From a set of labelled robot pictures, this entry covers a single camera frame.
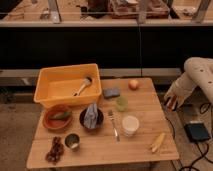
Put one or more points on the grey blue cloth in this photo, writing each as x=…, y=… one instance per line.
x=90, y=118

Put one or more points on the orange clay bowl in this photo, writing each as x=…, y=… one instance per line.
x=54, y=125

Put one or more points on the black foot pedal box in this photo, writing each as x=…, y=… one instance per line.
x=196, y=132

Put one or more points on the metal fork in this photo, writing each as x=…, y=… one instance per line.
x=111, y=117

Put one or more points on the blue sponge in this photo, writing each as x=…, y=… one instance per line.
x=111, y=92

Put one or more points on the small metal cup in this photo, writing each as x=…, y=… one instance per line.
x=72, y=141

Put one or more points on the orange peach fruit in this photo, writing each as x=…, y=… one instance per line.
x=133, y=84

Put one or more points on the brown grape bunch toy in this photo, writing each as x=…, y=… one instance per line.
x=56, y=151

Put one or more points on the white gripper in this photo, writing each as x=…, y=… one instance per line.
x=172, y=99

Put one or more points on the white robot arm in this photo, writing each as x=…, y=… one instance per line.
x=198, y=72

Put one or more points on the green vegetable in bowl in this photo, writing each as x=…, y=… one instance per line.
x=60, y=116

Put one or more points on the yellow plastic bin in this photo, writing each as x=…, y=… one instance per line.
x=58, y=85

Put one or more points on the wooden handled dish brush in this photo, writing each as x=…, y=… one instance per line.
x=86, y=82

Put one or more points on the green plastic cup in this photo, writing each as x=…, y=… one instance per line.
x=121, y=104

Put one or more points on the wooden table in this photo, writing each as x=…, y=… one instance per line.
x=100, y=147

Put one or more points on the white plastic cup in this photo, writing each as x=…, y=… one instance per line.
x=130, y=125

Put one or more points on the black bowl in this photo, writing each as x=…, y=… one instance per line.
x=99, y=121

